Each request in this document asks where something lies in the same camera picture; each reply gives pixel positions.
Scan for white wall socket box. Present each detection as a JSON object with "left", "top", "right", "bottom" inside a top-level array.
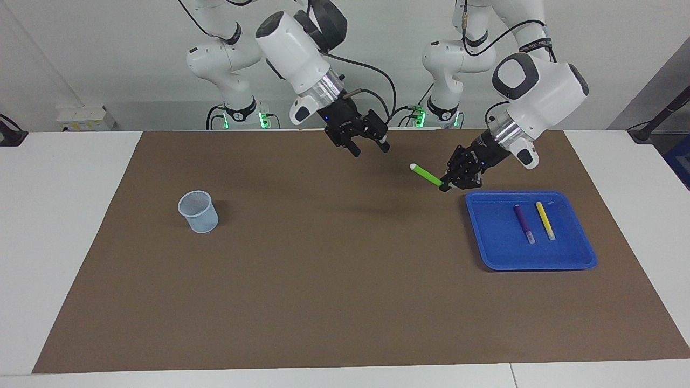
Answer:
[{"left": 57, "top": 105, "right": 116, "bottom": 131}]

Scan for pale blue mesh pen cup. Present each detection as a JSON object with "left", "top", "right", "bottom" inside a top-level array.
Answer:
[{"left": 178, "top": 190, "right": 219, "bottom": 234}]

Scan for black left base cable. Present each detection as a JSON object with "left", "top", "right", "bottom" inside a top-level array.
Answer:
[{"left": 388, "top": 84, "right": 434, "bottom": 129}]

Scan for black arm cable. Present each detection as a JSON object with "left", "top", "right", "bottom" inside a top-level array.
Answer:
[
  {"left": 323, "top": 51, "right": 398, "bottom": 123},
  {"left": 461, "top": 0, "right": 557, "bottom": 59}
]

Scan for black stand pole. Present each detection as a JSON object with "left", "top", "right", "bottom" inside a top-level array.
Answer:
[{"left": 628, "top": 86, "right": 690, "bottom": 143}]

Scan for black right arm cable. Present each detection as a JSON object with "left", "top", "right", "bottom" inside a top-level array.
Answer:
[{"left": 323, "top": 51, "right": 398, "bottom": 123}]

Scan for black clamp base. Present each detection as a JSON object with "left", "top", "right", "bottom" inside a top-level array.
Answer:
[{"left": 0, "top": 113, "right": 29, "bottom": 147}]

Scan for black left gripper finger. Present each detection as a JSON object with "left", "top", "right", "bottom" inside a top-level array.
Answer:
[
  {"left": 458, "top": 162, "right": 484, "bottom": 190},
  {"left": 439, "top": 144, "right": 470, "bottom": 192}
]

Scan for brown table mat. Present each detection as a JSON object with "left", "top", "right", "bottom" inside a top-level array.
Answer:
[{"left": 32, "top": 128, "right": 690, "bottom": 374}]

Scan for blue plastic tray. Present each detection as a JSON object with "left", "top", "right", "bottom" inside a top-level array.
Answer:
[{"left": 465, "top": 190, "right": 598, "bottom": 271}]

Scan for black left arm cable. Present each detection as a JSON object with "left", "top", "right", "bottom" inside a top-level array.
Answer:
[{"left": 461, "top": 0, "right": 557, "bottom": 59}]

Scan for yellow marker pen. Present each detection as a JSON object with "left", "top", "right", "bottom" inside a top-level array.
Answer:
[{"left": 535, "top": 202, "right": 556, "bottom": 241}]

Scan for blue crate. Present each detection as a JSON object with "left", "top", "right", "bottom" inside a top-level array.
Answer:
[{"left": 663, "top": 135, "right": 690, "bottom": 189}]

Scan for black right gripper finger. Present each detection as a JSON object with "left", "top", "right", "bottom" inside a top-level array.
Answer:
[
  {"left": 339, "top": 135, "right": 363, "bottom": 158},
  {"left": 365, "top": 110, "right": 390, "bottom": 153}
]

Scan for green marker pen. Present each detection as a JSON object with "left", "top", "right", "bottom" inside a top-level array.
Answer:
[{"left": 410, "top": 163, "right": 445, "bottom": 189}]

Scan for purple marker pen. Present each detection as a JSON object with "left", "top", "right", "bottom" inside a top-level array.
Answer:
[{"left": 513, "top": 205, "right": 536, "bottom": 245}]

